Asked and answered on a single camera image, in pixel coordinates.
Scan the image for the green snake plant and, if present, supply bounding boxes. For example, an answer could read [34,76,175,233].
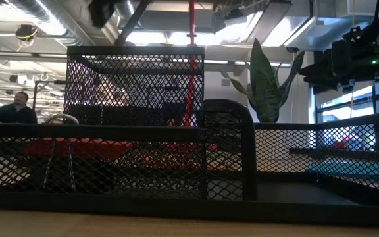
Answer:
[220,38,306,123]

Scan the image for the silver round ceiling duct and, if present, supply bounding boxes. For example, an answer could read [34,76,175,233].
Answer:
[8,0,93,45]

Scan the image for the green handled scissors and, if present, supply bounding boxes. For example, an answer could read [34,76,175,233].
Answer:
[211,149,241,167]

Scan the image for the red desk lamp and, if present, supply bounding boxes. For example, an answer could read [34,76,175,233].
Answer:
[139,0,226,171]

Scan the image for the large silver rectangular duct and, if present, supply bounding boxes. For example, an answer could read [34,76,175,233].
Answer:
[261,0,379,51]

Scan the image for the black mesh desk organizer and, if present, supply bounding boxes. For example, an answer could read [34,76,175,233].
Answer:
[0,45,379,228]

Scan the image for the black metal rack frame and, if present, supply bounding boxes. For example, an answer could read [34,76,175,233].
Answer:
[31,80,66,124]

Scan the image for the person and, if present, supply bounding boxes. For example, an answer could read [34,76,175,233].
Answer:
[0,91,38,125]

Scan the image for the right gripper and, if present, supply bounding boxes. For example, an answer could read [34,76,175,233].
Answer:
[297,39,379,93]

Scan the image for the black ceiling device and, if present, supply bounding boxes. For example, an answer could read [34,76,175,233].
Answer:
[14,24,39,43]

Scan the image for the black aluminium table frame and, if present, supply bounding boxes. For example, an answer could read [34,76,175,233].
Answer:
[290,147,379,162]

